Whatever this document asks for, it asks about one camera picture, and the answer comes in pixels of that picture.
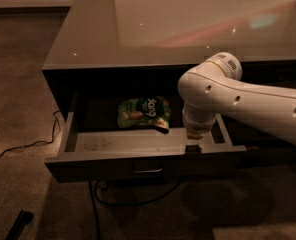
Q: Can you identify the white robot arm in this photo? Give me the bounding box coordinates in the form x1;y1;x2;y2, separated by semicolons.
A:
178;52;296;145

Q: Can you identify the drawer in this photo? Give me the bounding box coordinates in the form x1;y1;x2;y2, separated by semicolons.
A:
45;93;248;183

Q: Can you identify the black bar on floor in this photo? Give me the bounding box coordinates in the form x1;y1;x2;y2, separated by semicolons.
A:
5;210;34;240

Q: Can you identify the thin black floor cable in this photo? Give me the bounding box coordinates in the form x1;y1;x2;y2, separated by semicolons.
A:
0;109;62;165

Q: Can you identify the green snack bag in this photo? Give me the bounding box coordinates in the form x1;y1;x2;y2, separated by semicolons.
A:
117;96;172;134

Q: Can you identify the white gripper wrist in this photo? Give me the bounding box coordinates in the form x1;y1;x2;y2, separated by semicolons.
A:
182;110;216;140

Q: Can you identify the dark grey drawer cabinet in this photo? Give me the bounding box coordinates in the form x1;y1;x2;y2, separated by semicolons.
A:
41;0;296;172

